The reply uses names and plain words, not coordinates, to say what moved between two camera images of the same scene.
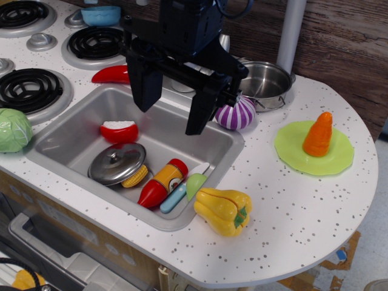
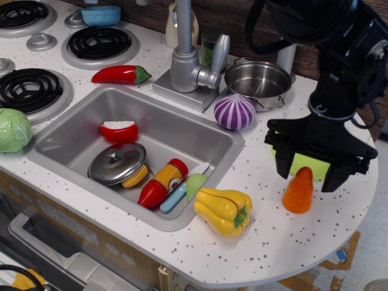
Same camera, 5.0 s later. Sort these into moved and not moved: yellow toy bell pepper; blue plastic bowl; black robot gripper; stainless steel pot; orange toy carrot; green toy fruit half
Moved: black robot gripper; orange toy carrot
Not moved: stainless steel pot; yellow toy bell pepper; blue plastic bowl; green toy fruit half
